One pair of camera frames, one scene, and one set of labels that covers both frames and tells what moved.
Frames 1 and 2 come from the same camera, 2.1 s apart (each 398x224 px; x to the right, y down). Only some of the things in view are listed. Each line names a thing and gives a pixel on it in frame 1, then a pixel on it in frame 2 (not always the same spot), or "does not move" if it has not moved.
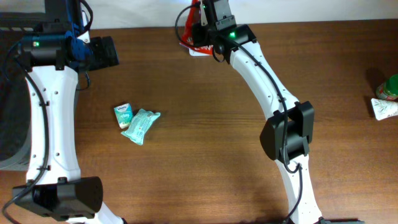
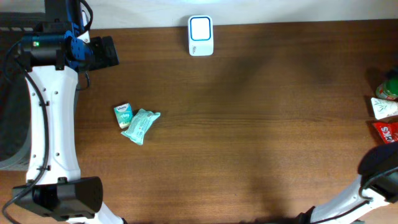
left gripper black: x=106 y=55 does not move
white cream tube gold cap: x=384 y=109 does not move
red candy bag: x=187 y=36 -> x=388 y=130
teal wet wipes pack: x=140 y=123 does not move
